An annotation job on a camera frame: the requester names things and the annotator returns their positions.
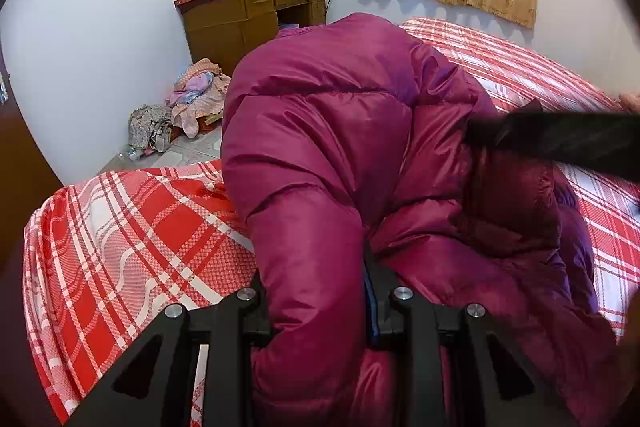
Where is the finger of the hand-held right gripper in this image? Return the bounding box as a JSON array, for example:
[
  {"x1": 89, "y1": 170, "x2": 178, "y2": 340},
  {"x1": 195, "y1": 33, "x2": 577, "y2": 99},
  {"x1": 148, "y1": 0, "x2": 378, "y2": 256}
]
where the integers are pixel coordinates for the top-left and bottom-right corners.
[{"x1": 465, "y1": 99, "x2": 640, "y2": 182}]

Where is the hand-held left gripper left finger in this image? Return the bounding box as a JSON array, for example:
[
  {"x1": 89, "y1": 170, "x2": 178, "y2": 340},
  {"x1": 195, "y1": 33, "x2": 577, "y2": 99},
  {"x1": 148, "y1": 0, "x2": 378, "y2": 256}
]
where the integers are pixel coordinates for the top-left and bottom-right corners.
[{"x1": 65, "y1": 269, "x2": 273, "y2": 427}]

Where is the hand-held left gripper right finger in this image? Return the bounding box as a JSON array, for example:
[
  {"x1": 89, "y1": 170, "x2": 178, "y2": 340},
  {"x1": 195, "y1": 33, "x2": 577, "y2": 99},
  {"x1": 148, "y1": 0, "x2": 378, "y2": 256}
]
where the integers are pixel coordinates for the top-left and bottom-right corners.
[{"x1": 362, "y1": 242, "x2": 576, "y2": 427}]

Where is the purple down jacket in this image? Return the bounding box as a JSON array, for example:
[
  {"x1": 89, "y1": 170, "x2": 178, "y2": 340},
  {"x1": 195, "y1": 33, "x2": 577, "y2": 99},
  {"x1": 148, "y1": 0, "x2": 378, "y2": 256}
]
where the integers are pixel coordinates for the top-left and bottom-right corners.
[{"x1": 220, "y1": 13, "x2": 631, "y2": 427}]

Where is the pink clothes pile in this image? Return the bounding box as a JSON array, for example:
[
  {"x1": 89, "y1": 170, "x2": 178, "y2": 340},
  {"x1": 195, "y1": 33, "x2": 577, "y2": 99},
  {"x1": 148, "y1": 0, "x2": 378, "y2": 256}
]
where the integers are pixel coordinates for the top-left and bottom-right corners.
[{"x1": 166, "y1": 58, "x2": 232, "y2": 138}]

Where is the bed with red plaid sheet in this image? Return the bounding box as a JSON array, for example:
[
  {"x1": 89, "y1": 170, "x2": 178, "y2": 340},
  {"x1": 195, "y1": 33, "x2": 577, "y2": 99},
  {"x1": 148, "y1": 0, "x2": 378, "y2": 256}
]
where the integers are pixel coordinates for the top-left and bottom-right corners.
[{"x1": 22, "y1": 17, "x2": 640, "y2": 425}]

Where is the grey floral cloth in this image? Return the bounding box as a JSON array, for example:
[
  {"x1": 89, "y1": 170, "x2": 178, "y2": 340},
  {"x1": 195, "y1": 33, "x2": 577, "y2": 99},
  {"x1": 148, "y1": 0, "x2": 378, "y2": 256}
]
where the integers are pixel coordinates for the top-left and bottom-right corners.
[{"x1": 128, "y1": 104, "x2": 173, "y2": 152}]

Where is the brown wooden door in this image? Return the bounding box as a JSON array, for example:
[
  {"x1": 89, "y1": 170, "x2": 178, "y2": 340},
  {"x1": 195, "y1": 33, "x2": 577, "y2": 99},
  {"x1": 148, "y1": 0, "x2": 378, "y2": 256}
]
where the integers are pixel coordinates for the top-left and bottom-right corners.
[{"x1": 0, "y1": 57, "x2": 63, "y2": 268}]

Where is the brown wooden desk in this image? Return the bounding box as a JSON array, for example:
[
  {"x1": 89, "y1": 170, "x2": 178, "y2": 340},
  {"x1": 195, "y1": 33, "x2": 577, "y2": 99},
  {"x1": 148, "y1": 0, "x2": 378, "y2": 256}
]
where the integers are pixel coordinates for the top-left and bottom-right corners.
[{"x1": 174, "y1": 0, "x2": 328, "y2": 64}]

